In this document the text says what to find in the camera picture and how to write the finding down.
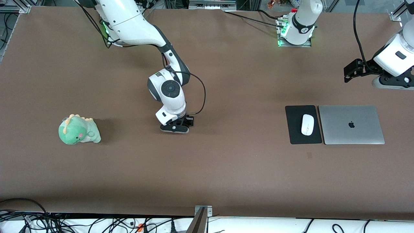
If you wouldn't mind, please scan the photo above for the thick black floor cable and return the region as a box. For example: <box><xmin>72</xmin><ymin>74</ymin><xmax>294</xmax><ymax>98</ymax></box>
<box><xmin>0</xmin><ymin>198</ymin><xmax>47</xmax><ymax>216</ymax></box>

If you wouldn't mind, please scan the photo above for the metal table edge bracket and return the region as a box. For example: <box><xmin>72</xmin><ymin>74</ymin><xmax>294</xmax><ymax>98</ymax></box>
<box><xmin>187</xmin><ymin>205</ymin><xmax>213</xmax><ymax>233</ymax></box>

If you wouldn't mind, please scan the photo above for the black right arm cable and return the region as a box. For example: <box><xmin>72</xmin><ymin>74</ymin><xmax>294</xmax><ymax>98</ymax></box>
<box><xmin>76</xmin><ymin>0</ymin><xmax>207</xmax><ymax>116</ymax></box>

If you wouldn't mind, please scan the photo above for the silver closed laptop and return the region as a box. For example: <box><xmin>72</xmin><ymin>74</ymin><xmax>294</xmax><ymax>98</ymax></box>
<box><xmin>318</xmin><ymin>105</ymin><xmax>385</xmax><ymax>145</ymax></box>

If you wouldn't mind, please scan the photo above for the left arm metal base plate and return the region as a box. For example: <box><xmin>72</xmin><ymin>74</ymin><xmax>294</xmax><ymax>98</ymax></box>
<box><xmin>277</xmin><ymin>37</ymin><xmax>312</xmax><ymax>48</ymax></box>

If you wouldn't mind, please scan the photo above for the white computer mouse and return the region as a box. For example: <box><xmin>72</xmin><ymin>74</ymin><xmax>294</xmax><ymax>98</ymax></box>
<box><xmin>301</xmin><ymin>114</ymin><xmax>315</xmax><ymax>136</ymax></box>

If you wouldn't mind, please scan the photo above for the grey metal box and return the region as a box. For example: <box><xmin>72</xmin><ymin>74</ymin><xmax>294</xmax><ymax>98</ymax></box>
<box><xmin>189</xmin><ymin>0</ymin><xmax>237</xmax><ymax>10</ymax></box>

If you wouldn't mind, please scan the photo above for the green dinosaur plush toy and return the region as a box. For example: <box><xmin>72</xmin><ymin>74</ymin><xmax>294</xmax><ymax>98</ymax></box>
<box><xmin>58</xmin><ymin>114</ymin><xmax>102</xmax><ymax>145</ymax></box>

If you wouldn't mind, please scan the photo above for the aluminium frame profile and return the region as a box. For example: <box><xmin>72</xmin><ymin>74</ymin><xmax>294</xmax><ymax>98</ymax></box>
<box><xmin>390</xmin><ymin>0</ymin><xmax>414</xmax><ymax>22</ymax></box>
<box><xmin>0</xmin><ymin>0</ymin><xmax>32</xmax><ymax>14</ymax></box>

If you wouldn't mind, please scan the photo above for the black mouse pad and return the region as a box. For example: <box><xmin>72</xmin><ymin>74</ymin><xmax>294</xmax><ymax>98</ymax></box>
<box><xmin>285</xmin><ymin>105</ymin><xmax>322</xmax><ymax>145</ymax></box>

